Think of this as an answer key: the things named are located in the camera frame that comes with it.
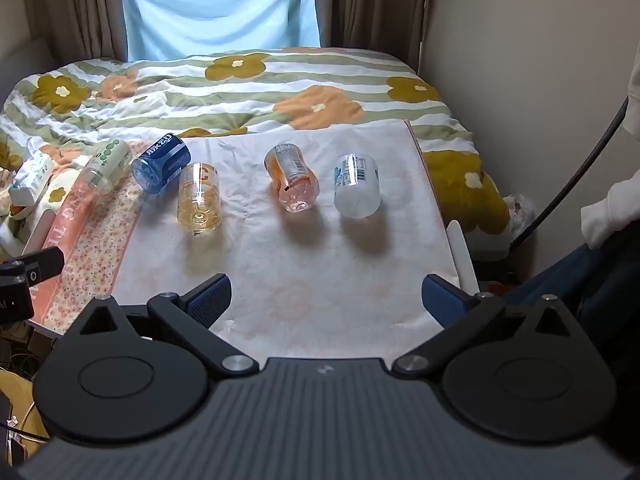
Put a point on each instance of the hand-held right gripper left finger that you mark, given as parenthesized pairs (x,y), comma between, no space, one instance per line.
(212,300)

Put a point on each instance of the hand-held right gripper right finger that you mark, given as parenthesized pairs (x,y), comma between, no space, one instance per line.
(442,300)

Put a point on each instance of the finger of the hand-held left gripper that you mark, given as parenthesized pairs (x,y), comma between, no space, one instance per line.
(42,264)

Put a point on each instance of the yellow clear cup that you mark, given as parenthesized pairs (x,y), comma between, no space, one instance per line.
(200,200)

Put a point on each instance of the green dotted clear cup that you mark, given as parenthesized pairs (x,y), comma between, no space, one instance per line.
(104,166)

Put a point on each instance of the white frosted cup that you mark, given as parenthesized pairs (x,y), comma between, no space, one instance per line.
(356,186)

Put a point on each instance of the blue label cup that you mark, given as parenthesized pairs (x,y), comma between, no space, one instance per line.
(160,164)

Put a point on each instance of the orange label clear cup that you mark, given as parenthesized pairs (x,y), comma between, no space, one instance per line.
(292,177)

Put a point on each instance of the white plastic stick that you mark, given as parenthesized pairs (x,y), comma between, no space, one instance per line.
(460,252)

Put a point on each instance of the pink floral cloth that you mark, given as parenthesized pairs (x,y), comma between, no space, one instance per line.
(95,255)

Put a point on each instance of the tissue pack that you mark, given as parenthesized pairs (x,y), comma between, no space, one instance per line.
(31,179)

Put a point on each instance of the white printed towel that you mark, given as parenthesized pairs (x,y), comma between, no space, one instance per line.
(300,270)

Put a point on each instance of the cardboard box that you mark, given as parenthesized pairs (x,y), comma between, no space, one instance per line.
(20,395)

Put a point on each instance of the clear plastic bag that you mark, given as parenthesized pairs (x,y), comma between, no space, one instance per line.
(520,215)

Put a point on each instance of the person's blue jeans leg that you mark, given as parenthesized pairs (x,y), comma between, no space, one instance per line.
(575,280)

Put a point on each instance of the person's white sweater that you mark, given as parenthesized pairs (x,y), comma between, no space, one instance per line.
(610,210)

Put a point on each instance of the floral striped blanket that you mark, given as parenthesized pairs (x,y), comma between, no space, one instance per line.
(320,105)

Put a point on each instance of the brown curtain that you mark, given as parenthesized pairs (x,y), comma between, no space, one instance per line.
(372,5)
(80,5)

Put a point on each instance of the light blue curtain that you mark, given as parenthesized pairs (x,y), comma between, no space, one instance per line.
(220,5)

